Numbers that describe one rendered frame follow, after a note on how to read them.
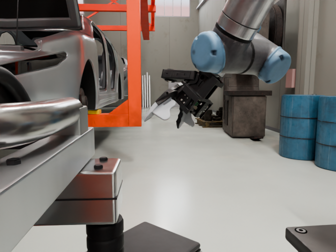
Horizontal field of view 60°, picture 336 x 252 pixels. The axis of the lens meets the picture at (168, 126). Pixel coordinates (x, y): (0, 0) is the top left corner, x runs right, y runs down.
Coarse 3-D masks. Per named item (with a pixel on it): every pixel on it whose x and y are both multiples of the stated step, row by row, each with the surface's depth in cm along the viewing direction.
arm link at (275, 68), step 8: (256, 32) 65; (256, 40) 59; (264, 40) 62; (256, 48) 58; (264, 48) 59; (272, 48) 60; (280, 48) 61; (256, 56) 58; (264, 56) 59; (272, 56) 59; (280, 56) 59; (288, 56) 60; (256, 64) 59; (264, 64) 60; (272, 64) 59; (280, 64) 60; (288, 64) 61; (248, 72) 60; (256, 72) 62; (264, 72) 60; (272, 72) 60; (280, 72) 62; (264, 80) 62; (272, 80) 62
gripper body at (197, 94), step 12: (204, 72) 71; (180, 84) 74; (192, 84) 75; (204, 84) 72; (216, 84) 71; (180, 96) 75; (192, 96) 72; (204, 96) 71; (192, 108) 73; (204, 108) 76
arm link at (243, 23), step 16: (240, 0) 48; (256, 0) 47; (272, 0) 48; (224, 16) 51; (240, 16) 49; (256, 16) 49; (208, 32) 53; (224, 32) 52; (240, 32) 51; (192, 48) 56; (208, 48) 52; (224, 48) 52; (240, 48) 53; (208, 64) 53; (224, 64) 54; (240, 64) 56
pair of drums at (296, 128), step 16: (288, 96) 410; (304, 96) 395; (320, 96) 370; (288, 112) 411; (304, 112) 398; (320, 112) 366; (288, 128) 413; (304, 128) 400; (320, 128) 367; (288, 144) 415; (304, 144) 403; (320, 144) 367; (320, 160) 368
